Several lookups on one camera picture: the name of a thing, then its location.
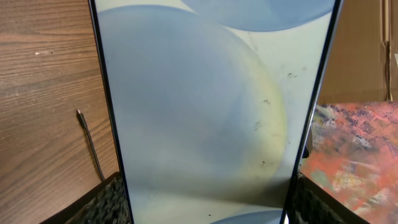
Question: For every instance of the Galaxy S24 smartphone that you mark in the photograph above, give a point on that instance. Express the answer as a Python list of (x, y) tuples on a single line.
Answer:
[(211, 102)]

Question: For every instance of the colourful painted cloth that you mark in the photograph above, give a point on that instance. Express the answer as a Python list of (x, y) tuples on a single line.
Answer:
[(354, 157)]

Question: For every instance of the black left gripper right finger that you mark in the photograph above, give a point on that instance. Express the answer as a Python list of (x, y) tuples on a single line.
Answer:
[(310, 204)]

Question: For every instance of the cardboard backdrop panel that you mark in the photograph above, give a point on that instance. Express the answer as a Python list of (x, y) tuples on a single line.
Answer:
[(362, 66)]

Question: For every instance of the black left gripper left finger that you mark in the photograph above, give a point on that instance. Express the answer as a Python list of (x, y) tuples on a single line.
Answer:
[(104, 204)]

